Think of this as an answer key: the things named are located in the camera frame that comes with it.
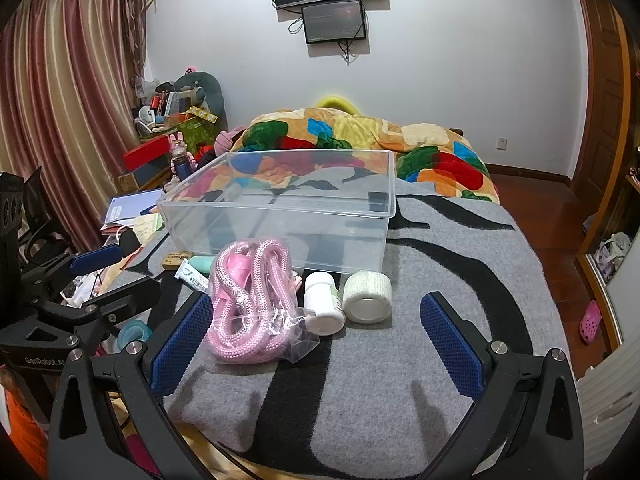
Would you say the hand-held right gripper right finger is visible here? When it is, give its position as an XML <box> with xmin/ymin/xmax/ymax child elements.
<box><xmin>420</xmin><ymin>291</ymin><xmax>586</xmax><ymax>480</ymax></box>

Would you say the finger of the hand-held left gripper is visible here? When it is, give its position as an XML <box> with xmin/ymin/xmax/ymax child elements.
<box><xmin>30</xmin><ymin>277</ymin><xmax>163</xmax><ymax>342</ymax></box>
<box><xmin>20</xmin><ymin>246</ymin><xmax>125</xmax><ymax>307</ymax></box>

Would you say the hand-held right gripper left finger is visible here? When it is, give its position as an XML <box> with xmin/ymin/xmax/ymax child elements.
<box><xmin>47</xmin><ymin>290</ymin><xmax>216</xmax><ymax>480</ymax></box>

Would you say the pink rope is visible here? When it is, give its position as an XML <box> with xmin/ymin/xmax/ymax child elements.
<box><xmin>202</xmin><ymin>240</ymin><xmax>321</xmax><ymax>364</ymax></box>

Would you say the white bandage roll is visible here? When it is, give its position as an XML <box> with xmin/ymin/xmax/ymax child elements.
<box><xmin>342</xmin><ymin>270</ymin><xmax>393</xmax><ymax>324</ymax></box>

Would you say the white pill bottle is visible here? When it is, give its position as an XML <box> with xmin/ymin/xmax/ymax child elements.
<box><xmin>303</xmin><ymin>271</ymin><xmax>346</xmax><ymax>336</ymax></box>

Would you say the clear plastic storage box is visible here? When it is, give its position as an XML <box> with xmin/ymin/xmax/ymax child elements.
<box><xmin>156</xmin><ymin>149</ymin><xmax>398</xmax><ymax>276</ymax></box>

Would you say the teal round container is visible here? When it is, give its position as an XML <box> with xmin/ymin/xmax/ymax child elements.
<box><xmin>117</xmin><ymin>321</ymin><xmax>152</xmax><ymax>354</ymax></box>

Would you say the small tan box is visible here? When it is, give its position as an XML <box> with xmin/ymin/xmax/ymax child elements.
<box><xmin>161</xmin><ymin>250</ymin><xmax>194</xmax><ymax>270</ymax></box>

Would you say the white printed tube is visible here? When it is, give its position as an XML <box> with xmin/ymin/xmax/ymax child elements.
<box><xmin>175</xmin><ymin>263</ymin><xmax>216</xmax><ymax>294</ymax></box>

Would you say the blue folder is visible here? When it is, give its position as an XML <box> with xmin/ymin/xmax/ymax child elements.
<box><xmin>105</xmin><ymin>190</ymin><xmax>165</xmax><ymax>224</ymax></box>

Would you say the black office chair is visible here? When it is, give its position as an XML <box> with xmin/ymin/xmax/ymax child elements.
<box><xmin>19</xmin><ymin>167</ymin><xmax>68</xmax><ymax>263</ymax></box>

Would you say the grey black patterned blanket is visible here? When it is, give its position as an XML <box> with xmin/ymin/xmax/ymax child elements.
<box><xmin>100</xmin><ymin>177</ymin><xmax>581</xmax><ymax>480</ymax></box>

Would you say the red flat box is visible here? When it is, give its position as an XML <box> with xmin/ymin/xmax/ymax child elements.
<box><xmin>122</xmin><ymin>135</ymin><xmax>172</xmax><ymax>172</ymax></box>

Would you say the pink bunny toy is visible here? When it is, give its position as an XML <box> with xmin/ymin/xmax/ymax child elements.
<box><xmin>169</xmin><ymin>132</ymin><xmax>199</xmax><ymax>182</ymax></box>

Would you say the pink clog shoe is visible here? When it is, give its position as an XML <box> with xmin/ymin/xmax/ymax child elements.
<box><xmin>579</xmin><ymin>300</ymin><xmax>602</xmax><ymax>345</ymax></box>

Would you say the green patterned box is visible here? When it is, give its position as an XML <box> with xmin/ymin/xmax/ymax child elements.
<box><xmin>172</xmin><ymin>112</ymin><xmax>221</xmax><ymax>155</ymax></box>

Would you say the pink striped curtain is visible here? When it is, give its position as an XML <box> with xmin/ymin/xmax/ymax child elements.
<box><xmin>0</xmin><ymin>0</ymin><xmax>150</xmax><ymax>256</ymax></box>

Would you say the pink knitted hat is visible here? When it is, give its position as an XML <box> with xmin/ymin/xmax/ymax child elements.
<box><xmin>214</xmin><ymin>130</ymin><xmax>247</xmax><ymax>159</ymax></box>

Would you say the colourful patterned quilt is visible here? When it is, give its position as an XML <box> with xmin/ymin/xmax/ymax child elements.
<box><xmin>197</xmin><ymin>109</ymin><xmax>501</xmax><ymax>206</ymax></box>

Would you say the white bag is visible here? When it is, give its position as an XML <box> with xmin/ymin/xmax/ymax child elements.
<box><xmin>596</xmin><ymin>232</ymin><xmax>633</xmax><ymax>281</ymax></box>

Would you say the wooden wardrobe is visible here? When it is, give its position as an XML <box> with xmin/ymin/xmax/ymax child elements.
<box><xmin>575</xmin><ymin>160</ymin><xmax>640</xmax><ymax>346</ymax></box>

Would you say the yellow pillow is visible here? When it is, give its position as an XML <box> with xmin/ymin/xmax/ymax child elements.
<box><xmin>314</xmin><ymin>94</ymin><xmax>361</xmax><ymax>113</ymax></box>

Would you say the wooden door frame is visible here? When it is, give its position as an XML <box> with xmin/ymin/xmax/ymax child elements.
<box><xmin>575</xmin><ymin>0</ymin><xmax>640</xmax><ymax>201</ymax></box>

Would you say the small black wall monitor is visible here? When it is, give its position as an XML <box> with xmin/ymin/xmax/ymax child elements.
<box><xmin>301</xmin><ymin>1</ymin><xmax>369</xmax><ymax>45</ymax></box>

